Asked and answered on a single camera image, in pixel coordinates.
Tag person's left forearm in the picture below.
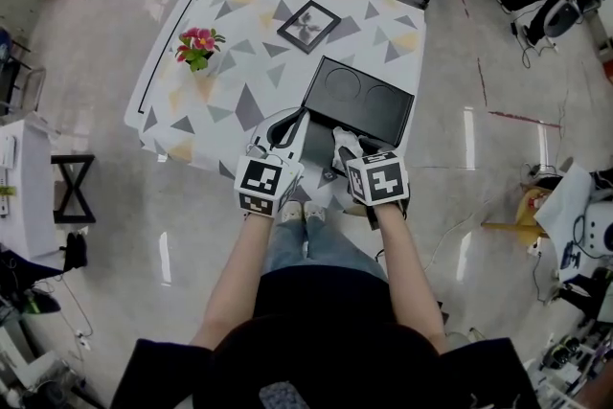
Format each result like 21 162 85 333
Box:
190 205 283 351

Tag white cloth cover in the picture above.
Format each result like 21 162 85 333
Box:
533 164 608 278

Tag black side stool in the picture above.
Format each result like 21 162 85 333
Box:
51 153 98 225

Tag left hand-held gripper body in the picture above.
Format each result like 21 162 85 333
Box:
233 106 313 219

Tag triangle patterned tablecloth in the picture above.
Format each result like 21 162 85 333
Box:
124 0 428 207

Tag pair of black shoes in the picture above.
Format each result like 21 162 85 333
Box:
63 231 89 270

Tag black box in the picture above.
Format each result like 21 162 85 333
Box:
296 56 416 176

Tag yellow wooden stool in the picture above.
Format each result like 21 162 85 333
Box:
480 185 553 247

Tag person's blue jeans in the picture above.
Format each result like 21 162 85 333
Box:
261 216 390 284

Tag black picture frame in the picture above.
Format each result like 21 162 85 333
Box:
276 0 343 56

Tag pink flowers in pot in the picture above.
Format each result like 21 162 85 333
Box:
173 27 227 74

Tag person's white shoe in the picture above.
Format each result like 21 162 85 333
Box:
281 200 305 225
304 200 328 223

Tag person's black top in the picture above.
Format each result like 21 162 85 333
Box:
109 269 543 409

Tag white cabinet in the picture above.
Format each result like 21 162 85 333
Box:
0 118 62 262

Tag grey head strap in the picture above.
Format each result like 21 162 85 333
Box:
258 379 312 409

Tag person's right forearm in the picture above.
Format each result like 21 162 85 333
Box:
371 201 449 355

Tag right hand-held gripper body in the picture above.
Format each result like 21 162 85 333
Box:
345 150 411 208

